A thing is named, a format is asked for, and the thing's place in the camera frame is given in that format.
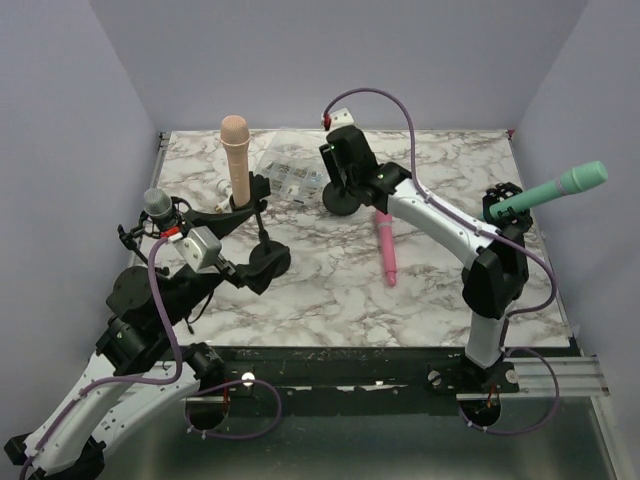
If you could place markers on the small white cylinder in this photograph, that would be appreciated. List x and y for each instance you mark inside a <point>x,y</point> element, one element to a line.
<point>224,186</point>

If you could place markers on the black shock mount stand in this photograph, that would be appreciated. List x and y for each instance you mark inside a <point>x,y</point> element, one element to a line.
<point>148,228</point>
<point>499,272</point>

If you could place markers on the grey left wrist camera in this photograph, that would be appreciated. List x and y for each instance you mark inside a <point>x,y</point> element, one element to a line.
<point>200,249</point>

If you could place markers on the pink microphone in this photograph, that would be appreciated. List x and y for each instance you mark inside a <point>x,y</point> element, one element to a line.
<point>387,247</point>

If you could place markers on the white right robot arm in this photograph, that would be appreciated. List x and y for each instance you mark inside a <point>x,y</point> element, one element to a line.
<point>395,191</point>

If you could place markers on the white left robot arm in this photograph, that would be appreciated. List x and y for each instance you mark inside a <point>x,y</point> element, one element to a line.
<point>138,366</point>

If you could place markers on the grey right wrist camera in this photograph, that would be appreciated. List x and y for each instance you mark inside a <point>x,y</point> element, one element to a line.
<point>337,119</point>

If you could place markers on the black desk mic stand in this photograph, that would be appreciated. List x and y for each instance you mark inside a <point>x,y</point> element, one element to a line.
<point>339,202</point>
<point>260,191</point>

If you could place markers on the teal microphone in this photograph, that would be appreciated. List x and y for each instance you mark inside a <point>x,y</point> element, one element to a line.
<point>507,201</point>

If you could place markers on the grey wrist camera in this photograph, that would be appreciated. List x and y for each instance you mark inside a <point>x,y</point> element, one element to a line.
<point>200,249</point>
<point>337,119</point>

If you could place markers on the beige microphone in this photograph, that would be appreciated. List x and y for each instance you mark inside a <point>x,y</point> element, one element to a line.
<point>235,139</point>

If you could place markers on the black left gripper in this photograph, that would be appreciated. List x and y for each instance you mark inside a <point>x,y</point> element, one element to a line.
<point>259,273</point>

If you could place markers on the black right shock mount stand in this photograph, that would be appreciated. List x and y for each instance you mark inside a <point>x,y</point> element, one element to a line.
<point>499,272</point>

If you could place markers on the silver condenser microphone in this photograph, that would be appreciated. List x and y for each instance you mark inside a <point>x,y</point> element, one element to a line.
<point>157,202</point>

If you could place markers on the clear plastic parts box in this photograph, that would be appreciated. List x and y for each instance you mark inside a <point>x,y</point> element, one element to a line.
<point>294,167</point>

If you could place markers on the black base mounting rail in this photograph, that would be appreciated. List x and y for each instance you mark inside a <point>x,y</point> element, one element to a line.
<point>259,382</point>

